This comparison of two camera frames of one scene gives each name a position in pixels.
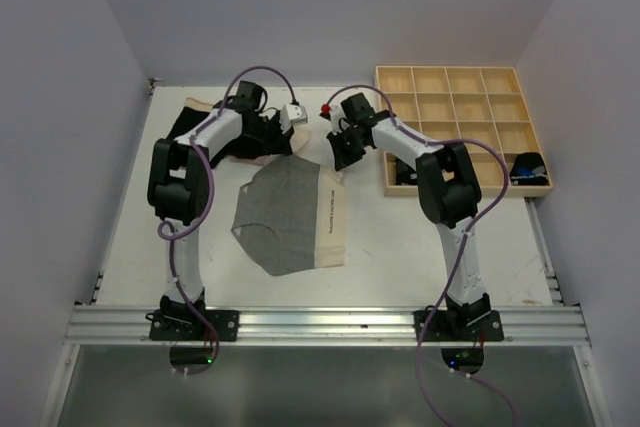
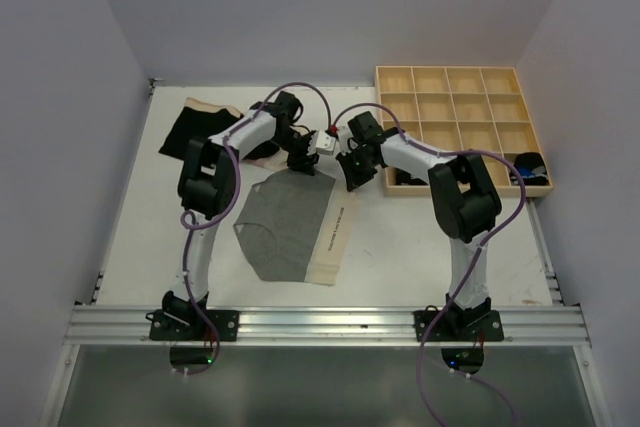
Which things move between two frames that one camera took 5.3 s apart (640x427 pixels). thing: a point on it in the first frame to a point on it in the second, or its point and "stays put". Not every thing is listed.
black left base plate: (225, 322) stays put
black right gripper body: (347, 146) to (357, 167)
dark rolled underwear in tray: (405, 174) stays put
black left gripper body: (269, 132) to (297, 146)
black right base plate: (489, 327) stays put
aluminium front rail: (129, 326) stays put
